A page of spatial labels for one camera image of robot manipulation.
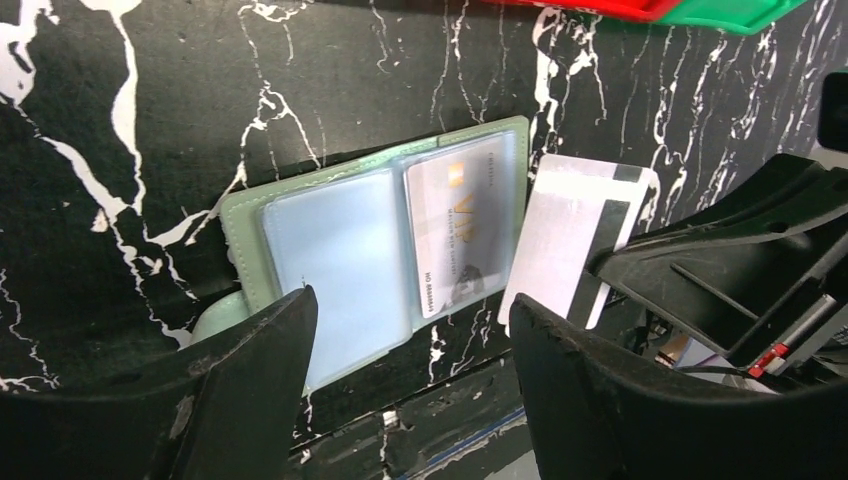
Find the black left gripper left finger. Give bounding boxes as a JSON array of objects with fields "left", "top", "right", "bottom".
[{"left": 1, "top": 286, "right": 318, "bottom": 479}]

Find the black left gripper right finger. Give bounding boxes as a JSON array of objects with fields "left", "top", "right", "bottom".
[{"left": 510, "top": 294, "right": 847, "bottom": 479}]

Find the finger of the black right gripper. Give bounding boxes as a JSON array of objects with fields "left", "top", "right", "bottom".
[{"left": 587, "top": 154, "right": 847, "bottom": 371}]

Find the white magnetic stripe card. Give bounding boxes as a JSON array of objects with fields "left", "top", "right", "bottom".
[{"left": 498, "top": 154, "right": 659, "bottom": 334}]

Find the grey-green card holder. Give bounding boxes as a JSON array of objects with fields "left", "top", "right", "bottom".
[{"left": 192, "top": 116, "right": 529, "bottom": 392}]

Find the grey VIP card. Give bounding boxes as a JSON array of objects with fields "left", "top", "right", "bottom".
[{"left": 401, "top": 131, "right": 517, "bottom": 319}]

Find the green plastic bin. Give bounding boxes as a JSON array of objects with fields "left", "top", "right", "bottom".
[{"left": 657, "top": 0, "right": 805, "bottom": 35}]

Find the red plastic bin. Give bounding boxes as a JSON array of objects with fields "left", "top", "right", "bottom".
[{"left": 494, "top": 0, "right": 681, "bottom": 23}]

